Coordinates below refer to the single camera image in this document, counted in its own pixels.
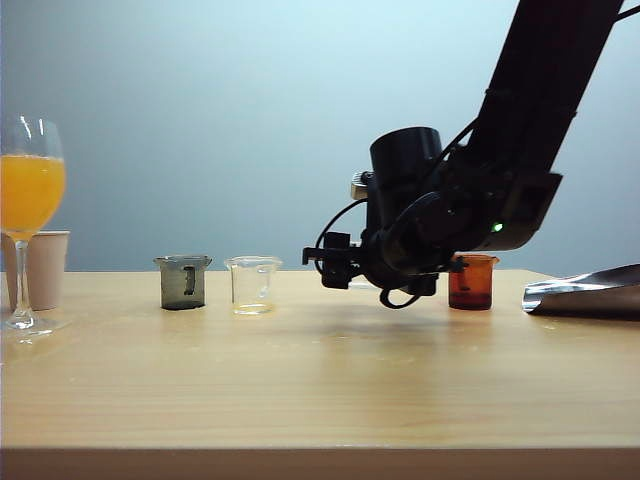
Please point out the smoky grey measuring cup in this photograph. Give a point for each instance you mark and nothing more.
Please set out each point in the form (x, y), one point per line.
(172, 290)

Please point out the beige paper cup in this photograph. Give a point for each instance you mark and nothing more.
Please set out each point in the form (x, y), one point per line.
(47, 270)

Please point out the wine glass with orange juice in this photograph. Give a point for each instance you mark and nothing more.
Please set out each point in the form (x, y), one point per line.
(30, 200)

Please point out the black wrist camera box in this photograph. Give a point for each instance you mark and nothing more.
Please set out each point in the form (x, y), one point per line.
(530, 210)

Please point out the amber measuring cup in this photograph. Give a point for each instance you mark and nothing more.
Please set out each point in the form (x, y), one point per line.
(475, 290)

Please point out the silver foil bag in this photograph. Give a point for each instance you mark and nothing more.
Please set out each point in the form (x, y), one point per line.
(590, 300)

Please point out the clear glass measuring cup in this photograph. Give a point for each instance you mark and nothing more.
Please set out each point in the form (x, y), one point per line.
(250, 280)

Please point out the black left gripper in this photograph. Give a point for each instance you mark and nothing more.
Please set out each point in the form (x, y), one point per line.
(420, 250)

